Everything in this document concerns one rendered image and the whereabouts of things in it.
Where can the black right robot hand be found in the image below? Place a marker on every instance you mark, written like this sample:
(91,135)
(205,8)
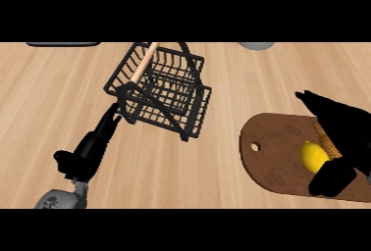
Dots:
(344,130)

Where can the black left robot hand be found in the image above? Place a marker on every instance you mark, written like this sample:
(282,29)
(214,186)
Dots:
(87,153)

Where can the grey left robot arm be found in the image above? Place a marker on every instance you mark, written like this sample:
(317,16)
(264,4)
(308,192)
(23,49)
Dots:
(60,198)

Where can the yellow lemon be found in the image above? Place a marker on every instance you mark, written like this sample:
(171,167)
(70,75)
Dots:
(313,156)

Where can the brown wooden cutting board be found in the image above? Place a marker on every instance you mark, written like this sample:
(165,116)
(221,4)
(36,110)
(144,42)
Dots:
(279,157)

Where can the grey rounded object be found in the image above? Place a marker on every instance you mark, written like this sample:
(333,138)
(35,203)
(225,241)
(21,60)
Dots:
(257,45)

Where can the dark grey flat appliance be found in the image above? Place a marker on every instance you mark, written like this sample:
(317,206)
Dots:
(63,43)

